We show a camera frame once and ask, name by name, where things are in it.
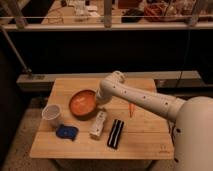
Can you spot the metal frame rail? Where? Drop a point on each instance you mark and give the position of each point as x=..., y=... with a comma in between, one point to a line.
x=103, y=23

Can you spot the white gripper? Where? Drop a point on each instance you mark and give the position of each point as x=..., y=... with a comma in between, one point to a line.
x=101, y=105

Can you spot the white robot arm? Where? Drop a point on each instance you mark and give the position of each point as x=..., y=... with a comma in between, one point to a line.
x=193, y=118

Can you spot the orange ceramic bowl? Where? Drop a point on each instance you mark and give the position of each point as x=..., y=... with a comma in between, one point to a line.
x=82, y=103

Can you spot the white squeeze bottle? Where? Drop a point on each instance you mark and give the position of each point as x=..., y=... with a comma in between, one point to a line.
x=98, y=125

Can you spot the blue sponge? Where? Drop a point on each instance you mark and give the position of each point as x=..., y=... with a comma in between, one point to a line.
x=67, y=132

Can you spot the red basket on shelf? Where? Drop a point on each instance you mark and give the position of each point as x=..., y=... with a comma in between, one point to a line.
x=159, y=12

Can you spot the black object on shelf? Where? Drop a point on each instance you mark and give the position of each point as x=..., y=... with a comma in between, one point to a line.
x=132, y=16

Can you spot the orange carrot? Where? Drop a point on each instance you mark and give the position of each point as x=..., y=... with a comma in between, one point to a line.
x=131, y=109

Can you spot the diagonal metal strut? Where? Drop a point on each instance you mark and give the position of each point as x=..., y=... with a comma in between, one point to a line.
x=26, y=69

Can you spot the black white striped cloth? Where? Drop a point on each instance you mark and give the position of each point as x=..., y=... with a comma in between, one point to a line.
x=115, y=133

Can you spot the wooden table board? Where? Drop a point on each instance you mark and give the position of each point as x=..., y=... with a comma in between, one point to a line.
x=144, y=136

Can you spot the white plastic cup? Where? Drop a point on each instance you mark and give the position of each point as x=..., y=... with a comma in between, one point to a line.
x=52, y=114

